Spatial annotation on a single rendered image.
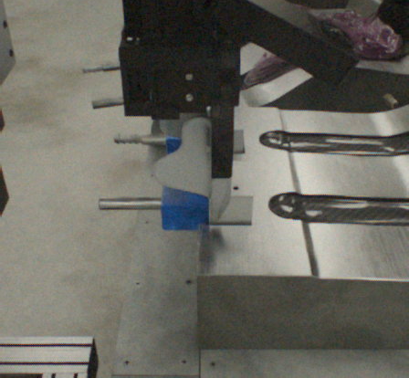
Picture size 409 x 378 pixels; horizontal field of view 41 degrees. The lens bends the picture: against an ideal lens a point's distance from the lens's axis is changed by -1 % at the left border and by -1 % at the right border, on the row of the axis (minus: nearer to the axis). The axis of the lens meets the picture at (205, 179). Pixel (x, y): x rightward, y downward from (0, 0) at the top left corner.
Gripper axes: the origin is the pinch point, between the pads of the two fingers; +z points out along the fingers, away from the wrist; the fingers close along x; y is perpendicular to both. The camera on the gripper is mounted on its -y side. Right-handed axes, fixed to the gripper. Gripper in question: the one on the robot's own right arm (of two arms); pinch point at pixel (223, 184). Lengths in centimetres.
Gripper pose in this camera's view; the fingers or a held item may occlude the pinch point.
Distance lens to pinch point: 46.7
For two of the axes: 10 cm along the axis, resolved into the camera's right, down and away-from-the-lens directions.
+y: -10.0, 0.0, 0.0
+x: 0.0, 5.9, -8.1
